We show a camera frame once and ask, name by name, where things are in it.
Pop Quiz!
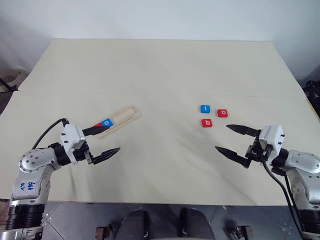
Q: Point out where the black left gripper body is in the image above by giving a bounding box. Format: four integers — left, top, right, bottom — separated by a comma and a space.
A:
73, 140, 95, 166

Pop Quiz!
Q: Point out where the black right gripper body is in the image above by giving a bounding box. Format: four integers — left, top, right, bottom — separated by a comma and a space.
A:
245, 138, 273, 164

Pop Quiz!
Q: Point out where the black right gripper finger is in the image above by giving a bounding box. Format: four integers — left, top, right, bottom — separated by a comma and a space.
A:
214, 146, 252, 169
224, 124, 262, 138

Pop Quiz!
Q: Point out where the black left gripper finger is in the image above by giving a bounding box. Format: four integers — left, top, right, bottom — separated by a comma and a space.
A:
90, 147, 122, 166
81, 125, 112, 137

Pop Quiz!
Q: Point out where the wooden letter tray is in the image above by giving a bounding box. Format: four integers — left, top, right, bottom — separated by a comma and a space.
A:
96, 105, 143, 140

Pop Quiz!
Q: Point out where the dark rounded shape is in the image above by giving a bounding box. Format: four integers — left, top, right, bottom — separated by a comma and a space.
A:
121, 209, 152, 240
179, 207, 216, 240

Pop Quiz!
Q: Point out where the black equipment stand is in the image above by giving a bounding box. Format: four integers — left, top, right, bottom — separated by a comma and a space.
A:
303, 79, 320, 106

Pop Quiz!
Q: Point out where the beige table cloth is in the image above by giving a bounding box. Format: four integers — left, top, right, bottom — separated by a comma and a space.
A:
0, 37, 320, 207

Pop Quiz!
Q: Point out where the beige round stool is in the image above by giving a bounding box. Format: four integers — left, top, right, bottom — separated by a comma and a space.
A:
4, 67, 30, 88

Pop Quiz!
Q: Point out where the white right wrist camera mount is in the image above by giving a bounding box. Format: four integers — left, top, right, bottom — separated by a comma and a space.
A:
257, 124, 286, 157

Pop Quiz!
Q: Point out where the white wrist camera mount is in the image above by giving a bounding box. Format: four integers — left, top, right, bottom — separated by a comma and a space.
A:
59, 123, 87, 166
257, 124, 286, 157

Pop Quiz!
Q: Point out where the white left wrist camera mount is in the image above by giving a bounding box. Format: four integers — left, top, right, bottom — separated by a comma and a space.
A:
59, 123, 87, 166

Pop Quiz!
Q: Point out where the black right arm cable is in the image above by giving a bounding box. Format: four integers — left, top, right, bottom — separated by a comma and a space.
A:
261, 159, 307, 240

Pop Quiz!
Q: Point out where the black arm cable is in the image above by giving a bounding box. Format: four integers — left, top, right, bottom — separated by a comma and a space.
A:
31, 117, 70, 151
261, 159, 307, 240

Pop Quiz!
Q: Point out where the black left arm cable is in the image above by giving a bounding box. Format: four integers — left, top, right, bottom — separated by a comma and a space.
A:
31, 117, 70, 151

